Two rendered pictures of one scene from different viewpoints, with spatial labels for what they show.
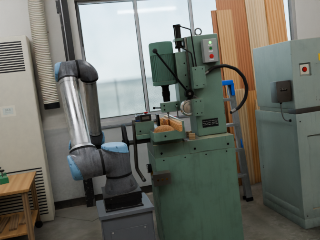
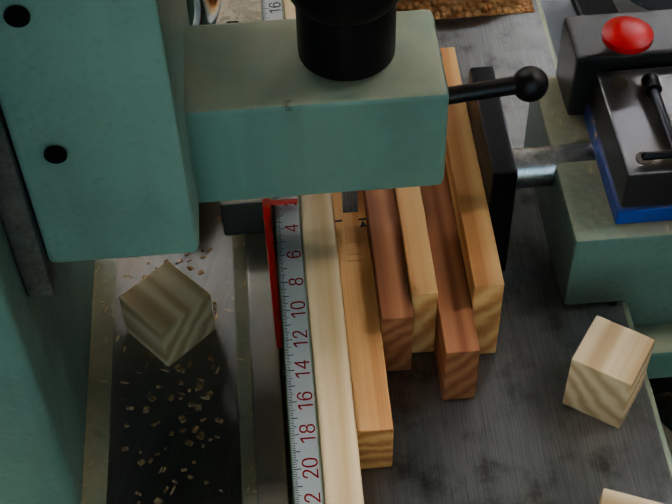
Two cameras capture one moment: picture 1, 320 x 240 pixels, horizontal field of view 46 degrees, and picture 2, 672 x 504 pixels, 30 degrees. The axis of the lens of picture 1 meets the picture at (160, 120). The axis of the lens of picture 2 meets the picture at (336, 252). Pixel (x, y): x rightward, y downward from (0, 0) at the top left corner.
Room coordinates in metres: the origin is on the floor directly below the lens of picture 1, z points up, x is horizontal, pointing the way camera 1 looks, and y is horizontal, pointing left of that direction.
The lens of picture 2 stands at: (3.30, -0.03, 1.51)
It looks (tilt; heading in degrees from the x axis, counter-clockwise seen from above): 50 degrees down; 185
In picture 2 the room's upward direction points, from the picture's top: 2 degrees counter-clockwise
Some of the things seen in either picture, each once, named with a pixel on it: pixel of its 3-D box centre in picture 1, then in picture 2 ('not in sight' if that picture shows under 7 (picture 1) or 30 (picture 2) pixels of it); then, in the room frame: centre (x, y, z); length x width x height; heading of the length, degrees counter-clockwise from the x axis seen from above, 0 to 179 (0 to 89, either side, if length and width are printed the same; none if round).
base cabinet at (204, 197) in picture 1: (193, 193); not in sight; (2.82, -0.19, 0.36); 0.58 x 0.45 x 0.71; 98
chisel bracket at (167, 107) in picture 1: (170, 107); (311, 113); (2.80, -0.09, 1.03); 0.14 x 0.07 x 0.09; 98
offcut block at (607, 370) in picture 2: not in sight; (607, 372); (2.89, 0.08, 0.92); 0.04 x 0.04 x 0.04; 63
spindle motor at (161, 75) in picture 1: (162, 64); not in sight; (2.80, -0.07, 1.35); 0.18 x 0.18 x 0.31
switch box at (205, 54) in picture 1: (209, 50); not in sight; (2.70, -0.40, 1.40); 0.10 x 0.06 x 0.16; 98
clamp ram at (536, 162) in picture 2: (154, 120); (535, 166); (2.76, 0.05, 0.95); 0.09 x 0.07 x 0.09; 8
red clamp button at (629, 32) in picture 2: not in sight; (627, 35); (2.72, 0.09, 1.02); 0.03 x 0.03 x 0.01
